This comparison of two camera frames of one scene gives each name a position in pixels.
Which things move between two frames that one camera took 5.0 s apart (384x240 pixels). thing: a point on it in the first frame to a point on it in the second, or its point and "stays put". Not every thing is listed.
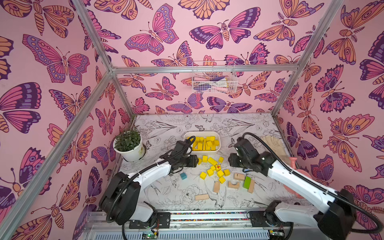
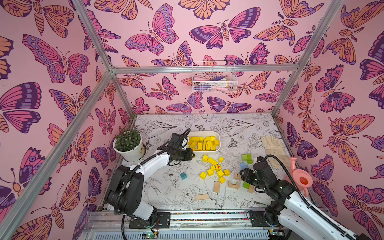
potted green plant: x=129 y=143 stays put
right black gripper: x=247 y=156 to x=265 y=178
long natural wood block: x=201 y=197 stays put
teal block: x=183 y=175 stays put
